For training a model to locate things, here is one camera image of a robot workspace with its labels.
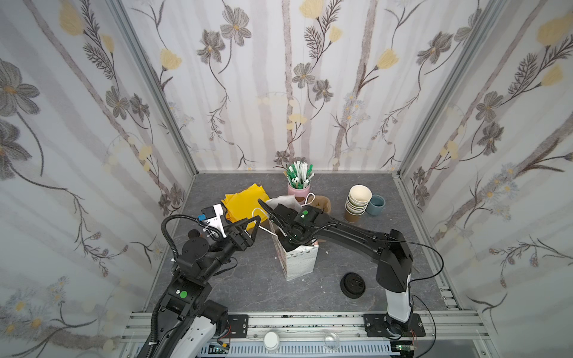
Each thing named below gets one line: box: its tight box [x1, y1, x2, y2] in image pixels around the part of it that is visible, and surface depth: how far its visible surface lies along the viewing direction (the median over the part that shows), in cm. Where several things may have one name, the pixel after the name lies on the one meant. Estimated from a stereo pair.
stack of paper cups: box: [344, 184, 374, 224], surface depth 92 cm
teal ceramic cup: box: [366, 193, 386, 216], surface depth 103 cm
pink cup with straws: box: [285, 161, 315, 204], surface depth 97 cm
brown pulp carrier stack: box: [306, 194, 332, 215], surface depth 103 cm
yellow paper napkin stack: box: [220, 182, 271, 231], surface depth 103 cm
